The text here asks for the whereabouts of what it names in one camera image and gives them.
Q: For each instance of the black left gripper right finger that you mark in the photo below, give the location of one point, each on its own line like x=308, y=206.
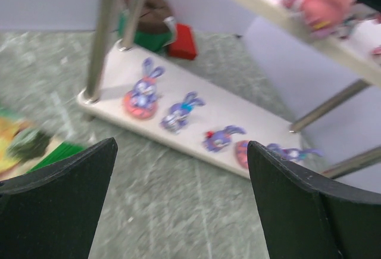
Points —
x=306, y=215

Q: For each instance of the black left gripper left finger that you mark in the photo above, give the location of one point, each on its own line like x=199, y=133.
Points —
x=53, y=212

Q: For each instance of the pink bunny flower ring toy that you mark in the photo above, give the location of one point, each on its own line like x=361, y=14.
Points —
x=321, y=17

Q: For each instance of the small purple bunny head toy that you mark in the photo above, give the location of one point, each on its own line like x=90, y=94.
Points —
x=217, y=140

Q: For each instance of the purple bunny pink base toy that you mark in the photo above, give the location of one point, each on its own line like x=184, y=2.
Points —
x=141, y=101

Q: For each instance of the purple bunny blue ears toy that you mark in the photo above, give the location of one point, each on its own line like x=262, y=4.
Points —
x=178, y=113

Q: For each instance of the white wooden two-tier shelf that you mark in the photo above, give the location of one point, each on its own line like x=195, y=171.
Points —
x=107, y=92

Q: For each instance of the green Chuba chips bag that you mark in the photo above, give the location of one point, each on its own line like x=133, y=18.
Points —
x=25, y=147

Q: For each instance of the red box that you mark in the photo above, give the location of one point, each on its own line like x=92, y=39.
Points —
x=184, y=46

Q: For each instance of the brown green package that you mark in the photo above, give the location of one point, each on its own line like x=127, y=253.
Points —
x=156, y=27

